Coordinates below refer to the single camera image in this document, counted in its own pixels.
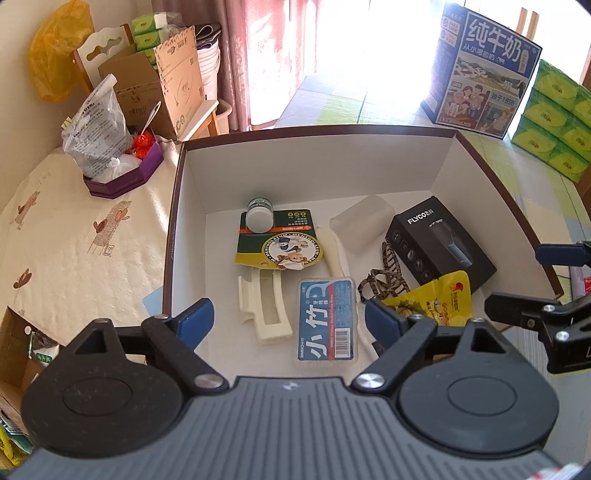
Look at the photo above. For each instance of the blue milk carton box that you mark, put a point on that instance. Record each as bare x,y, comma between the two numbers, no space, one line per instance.
481,73

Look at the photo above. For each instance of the brown white storage box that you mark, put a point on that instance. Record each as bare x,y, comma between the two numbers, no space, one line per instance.
326,170

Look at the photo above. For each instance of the red small toy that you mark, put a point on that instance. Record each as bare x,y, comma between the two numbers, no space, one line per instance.
141,144

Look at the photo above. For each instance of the cream bedspread with animals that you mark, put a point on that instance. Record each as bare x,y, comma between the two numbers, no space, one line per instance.
68,257

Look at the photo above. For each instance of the white feather hair clip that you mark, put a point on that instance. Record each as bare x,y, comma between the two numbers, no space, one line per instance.
335,257

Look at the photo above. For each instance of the blue toothpick box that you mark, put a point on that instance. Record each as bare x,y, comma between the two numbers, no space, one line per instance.
326,320

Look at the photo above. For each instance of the leopard print hair clip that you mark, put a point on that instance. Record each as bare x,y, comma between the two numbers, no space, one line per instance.
387,282

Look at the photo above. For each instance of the green tissue pack stack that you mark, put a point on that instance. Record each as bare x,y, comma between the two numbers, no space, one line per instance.
555,124

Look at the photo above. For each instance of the green yellow card package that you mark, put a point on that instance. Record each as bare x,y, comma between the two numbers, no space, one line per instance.
291,244

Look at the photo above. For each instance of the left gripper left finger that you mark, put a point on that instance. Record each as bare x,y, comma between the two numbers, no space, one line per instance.
156,357

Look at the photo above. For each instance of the pink curtain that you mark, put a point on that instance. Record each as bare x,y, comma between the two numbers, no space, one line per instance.
267,49

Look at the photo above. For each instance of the brown cardboard box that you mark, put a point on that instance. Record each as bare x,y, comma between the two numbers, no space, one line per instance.
174,82

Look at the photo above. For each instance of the floor cardboard box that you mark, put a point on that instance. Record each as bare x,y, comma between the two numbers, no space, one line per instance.
25,352

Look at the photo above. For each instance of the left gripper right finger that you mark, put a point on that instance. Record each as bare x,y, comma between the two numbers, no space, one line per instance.
421,356

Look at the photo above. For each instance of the clear printed plastic bag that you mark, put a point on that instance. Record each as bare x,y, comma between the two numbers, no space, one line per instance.
96,137

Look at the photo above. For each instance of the red small packet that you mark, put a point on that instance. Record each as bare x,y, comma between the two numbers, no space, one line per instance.
583,286

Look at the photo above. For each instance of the yellow plastic bag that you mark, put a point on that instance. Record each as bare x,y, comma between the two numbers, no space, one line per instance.
50,66

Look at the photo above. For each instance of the black shaver box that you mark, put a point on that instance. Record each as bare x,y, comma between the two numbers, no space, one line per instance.
431,242

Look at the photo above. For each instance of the cream claw hair clip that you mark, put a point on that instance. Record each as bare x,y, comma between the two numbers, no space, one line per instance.
260,299

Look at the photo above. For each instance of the checked pastel tablecloth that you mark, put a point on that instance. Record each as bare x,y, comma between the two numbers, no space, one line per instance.
549,201

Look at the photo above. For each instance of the purple hexagonal tray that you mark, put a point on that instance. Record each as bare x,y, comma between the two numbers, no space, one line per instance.
130,180

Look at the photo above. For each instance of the white wooden chair back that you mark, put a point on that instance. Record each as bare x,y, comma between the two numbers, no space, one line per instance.
99,47

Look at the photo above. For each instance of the yellow snack packet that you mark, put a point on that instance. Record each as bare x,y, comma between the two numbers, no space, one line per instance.
447,300

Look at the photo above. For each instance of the small silver lid jar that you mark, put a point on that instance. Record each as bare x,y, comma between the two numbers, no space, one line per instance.
259,215

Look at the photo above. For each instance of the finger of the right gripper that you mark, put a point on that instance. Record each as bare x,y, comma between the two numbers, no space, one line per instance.
517,310
570,255

